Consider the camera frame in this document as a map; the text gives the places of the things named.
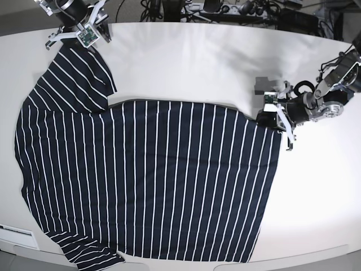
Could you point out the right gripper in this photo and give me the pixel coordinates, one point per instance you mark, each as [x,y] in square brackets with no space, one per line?
[74,15]

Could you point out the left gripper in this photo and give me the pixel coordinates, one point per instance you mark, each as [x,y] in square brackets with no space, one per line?
[275,116]

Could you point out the navy white striped T-shirt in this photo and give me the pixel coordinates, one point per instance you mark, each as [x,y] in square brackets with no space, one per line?
[147,178]

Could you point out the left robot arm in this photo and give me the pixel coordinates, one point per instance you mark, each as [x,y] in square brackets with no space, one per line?
[292,106]

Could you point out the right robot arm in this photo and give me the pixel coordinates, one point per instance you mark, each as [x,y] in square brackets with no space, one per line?
[82,23]

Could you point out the black electronics box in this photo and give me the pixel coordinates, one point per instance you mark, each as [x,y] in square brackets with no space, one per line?
[298,22]

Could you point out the white power strip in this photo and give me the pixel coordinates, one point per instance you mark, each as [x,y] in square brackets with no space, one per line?
[248,9]

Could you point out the white paper label sheet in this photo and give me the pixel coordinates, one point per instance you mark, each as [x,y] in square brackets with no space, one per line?
[19,237]

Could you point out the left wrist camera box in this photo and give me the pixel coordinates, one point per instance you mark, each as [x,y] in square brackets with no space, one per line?
[270,97]

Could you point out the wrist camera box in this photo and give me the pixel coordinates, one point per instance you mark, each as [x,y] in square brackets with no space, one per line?
[270,97]
[88,36]

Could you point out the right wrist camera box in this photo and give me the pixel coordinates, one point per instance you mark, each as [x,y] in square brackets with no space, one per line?
[88,36]

